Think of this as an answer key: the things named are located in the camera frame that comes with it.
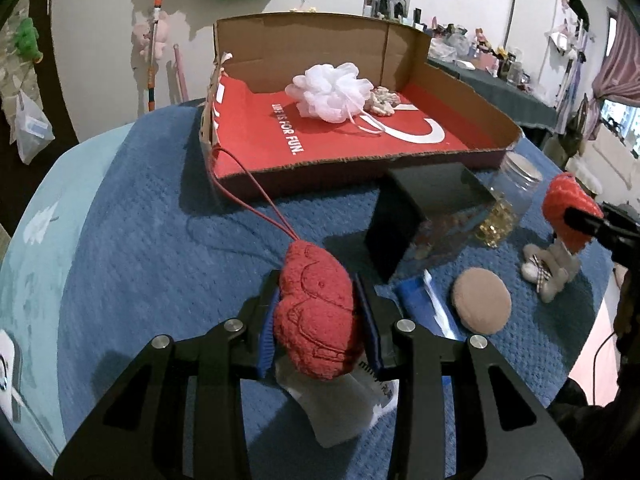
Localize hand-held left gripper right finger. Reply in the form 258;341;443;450
352;274;586;480

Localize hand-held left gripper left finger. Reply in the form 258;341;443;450
52;269;281;480

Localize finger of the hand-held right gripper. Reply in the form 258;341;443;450
564;205;640;264

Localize red knitted soft item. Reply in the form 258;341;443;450
542;172;604;255

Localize red heart plush with cord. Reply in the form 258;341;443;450
212;145;363;381

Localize blue and white packet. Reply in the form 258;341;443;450
390;269;468;342

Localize white fluffy bunny scrunchie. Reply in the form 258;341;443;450
521;240;583;304

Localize white soft cloth item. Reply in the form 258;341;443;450
272;360;401;448

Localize beige round powder puff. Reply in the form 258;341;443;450
451;267;513;335

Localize cardboard box with red lining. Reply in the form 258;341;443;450
198;11;522;201

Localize blue textured blanket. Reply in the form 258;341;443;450
55;97;613;466

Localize table with dark cloth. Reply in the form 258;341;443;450
427;57;558;133

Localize pink curtain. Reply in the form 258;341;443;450
582;5;640;141

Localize white wardrobe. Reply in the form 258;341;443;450
502;0;576;111

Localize clutter of small bottles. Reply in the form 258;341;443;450
400;7;531;91

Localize cream pink crochet item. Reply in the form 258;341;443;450
367;87;401;117

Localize white mesh bath pouf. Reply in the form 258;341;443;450
285;62;387;136

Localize light blue bed sheet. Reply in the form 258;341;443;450
0;122;133;471

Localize white plastic item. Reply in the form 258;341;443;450
0;330;24;422

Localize pink stick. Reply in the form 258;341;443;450
172;44;190;103

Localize orange and white stick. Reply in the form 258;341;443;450
146;0;166;112

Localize dark wooden door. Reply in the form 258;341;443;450
0;0;81;241

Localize clear plastic bag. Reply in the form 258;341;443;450
10;90;56;164

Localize pink plush toy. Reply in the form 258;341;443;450
131;10;171;59

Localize beige hanging door organizer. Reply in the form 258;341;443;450
0;0;46;126

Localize green plush toy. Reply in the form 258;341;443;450
12;17;43;63

